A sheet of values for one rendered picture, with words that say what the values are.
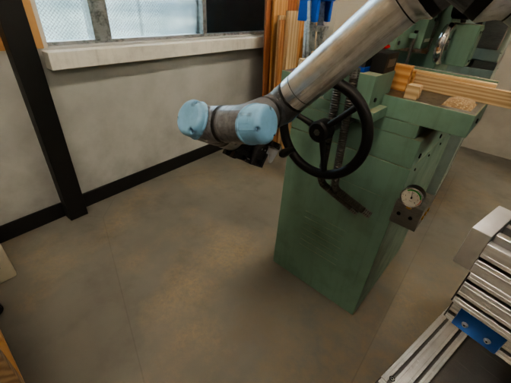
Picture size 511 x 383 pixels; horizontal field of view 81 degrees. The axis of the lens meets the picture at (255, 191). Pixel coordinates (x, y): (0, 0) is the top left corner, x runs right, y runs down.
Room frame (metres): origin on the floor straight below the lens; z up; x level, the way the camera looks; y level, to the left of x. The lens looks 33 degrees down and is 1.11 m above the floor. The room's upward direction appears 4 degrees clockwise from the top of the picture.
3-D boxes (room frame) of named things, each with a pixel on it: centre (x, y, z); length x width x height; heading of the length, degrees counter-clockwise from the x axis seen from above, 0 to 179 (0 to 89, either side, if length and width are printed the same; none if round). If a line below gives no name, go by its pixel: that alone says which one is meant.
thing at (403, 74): (1.00, -0.34, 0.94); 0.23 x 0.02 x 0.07; 50
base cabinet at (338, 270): (1.15, -0.46, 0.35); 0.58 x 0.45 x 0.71; 140
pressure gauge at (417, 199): (0.73, -0.45, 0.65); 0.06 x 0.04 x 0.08; 50
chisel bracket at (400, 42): (1.07, -0.40, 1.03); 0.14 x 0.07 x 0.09; 140
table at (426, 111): (0.96, -0.33, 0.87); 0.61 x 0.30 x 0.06; 50
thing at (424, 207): (0.78, -0.50, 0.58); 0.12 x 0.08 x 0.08; 140
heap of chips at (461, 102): (0.82, -0.53, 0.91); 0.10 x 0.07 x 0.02; 140
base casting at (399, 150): (1.15, -0.47, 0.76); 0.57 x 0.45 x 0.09; 140
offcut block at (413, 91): (0.86, -0.41, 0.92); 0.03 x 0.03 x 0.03; 52
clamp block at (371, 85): (0.90, -0.27, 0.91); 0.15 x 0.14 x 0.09; 50
